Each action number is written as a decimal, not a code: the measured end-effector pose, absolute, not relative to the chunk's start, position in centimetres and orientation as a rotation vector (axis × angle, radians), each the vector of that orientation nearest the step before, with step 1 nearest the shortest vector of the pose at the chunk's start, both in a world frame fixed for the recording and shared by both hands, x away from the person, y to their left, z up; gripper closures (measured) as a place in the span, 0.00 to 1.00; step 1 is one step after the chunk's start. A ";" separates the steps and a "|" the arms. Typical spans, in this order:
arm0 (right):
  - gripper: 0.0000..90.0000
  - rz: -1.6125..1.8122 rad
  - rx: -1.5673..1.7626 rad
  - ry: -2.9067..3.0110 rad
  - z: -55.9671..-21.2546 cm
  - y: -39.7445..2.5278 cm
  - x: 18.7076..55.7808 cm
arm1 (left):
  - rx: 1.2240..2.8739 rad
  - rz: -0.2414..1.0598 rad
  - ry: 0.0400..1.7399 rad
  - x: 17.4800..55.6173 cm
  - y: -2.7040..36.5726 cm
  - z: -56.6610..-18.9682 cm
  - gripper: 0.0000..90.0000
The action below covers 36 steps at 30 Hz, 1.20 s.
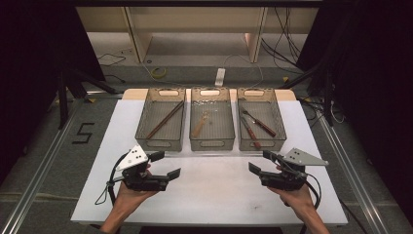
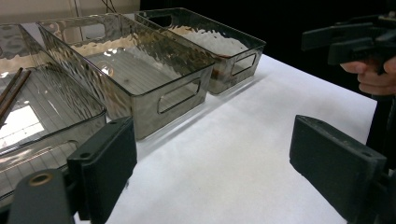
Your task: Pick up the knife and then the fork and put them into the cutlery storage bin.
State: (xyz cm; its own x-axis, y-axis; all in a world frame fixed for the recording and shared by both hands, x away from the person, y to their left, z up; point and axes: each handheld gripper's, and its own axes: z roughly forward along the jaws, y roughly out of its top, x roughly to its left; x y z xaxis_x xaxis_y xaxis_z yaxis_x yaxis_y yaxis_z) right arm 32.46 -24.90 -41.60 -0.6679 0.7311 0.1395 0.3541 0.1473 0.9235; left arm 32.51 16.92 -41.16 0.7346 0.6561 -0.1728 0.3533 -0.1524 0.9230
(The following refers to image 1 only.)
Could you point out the person's left hand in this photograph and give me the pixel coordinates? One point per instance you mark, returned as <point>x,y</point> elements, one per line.
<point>128,200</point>

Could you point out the light wooden shelf unit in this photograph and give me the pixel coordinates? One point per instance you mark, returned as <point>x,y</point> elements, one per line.
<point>195,19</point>

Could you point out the grey translucent plastic bin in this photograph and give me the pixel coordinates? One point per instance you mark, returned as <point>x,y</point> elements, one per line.
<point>217,130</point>
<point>272,112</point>
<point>160,130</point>

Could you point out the person's right hand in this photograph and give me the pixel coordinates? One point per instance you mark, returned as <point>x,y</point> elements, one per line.
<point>297,200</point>

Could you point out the white power strip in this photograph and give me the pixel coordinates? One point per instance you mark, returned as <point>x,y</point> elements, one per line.
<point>220,77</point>

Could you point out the black metal stand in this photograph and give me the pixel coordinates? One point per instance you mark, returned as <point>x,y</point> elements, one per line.
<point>63,97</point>
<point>328,97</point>

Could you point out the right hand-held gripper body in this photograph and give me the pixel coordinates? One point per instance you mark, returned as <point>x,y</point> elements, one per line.
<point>285,180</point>

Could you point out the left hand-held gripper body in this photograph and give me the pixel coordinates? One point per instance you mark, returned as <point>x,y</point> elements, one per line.
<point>142,182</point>

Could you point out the aluminium floor rail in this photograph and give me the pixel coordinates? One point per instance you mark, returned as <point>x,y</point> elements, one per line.
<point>39,169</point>
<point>354,175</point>

